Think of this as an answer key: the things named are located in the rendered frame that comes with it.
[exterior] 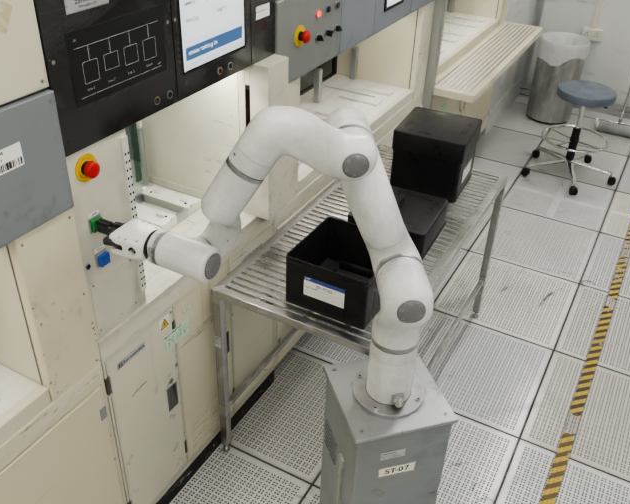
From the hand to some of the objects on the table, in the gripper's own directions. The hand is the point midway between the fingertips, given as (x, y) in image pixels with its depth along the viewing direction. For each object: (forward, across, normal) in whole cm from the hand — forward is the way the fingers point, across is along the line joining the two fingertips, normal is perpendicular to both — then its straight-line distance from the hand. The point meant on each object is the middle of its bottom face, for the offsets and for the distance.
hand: (105, 226), depth 165 cm
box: (-33, -148, +44) cm, 158 cm away
